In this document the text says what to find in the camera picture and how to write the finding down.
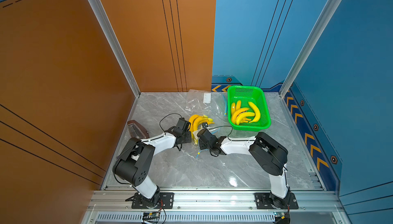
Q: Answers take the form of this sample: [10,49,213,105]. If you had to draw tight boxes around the clear zip bag with bananas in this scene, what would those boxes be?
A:
[185,90,228,116]

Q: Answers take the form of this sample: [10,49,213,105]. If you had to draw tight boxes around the yellow plastic banana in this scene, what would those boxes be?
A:
[231,100,255,125]

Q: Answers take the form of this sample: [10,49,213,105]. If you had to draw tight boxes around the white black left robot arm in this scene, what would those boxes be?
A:
[112,118,191,208]

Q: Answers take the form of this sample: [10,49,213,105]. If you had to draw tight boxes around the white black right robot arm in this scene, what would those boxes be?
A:
[196,128,291,209]

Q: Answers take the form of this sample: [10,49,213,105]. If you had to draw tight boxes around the green plastic perforated basket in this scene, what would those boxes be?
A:
[227,86,271,132]

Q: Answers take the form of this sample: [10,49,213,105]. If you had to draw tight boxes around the green circuit board left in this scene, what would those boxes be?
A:
[142,212,161,223]

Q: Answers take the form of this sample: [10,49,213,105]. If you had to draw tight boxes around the green circuit board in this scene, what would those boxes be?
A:
[142,212,161,223]
[274,212,291,224]

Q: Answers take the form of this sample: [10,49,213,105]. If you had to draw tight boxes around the green circuit board right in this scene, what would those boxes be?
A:
[274,212,291,224]

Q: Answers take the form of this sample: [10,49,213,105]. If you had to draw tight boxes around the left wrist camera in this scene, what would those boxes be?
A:
[177,118,191,133]

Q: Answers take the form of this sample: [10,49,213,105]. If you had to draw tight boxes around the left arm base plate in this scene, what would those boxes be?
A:
[131,192,175,210]

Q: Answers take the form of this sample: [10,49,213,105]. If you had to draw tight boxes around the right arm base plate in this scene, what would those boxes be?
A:
[254,191,299,210]

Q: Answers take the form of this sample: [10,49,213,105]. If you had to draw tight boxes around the aluminium front rail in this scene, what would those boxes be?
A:
[82,188,351,224]

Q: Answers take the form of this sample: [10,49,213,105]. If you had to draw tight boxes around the aluminium corner post left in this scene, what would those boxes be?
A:
[88,0,141,99]

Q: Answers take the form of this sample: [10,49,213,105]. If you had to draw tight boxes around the aluminium corner post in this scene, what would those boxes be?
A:
[279,0,342,98]
[88,0,141,99]

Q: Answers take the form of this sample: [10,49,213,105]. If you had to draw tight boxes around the aluminium corner post right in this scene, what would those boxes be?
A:
[279,0,342,98]

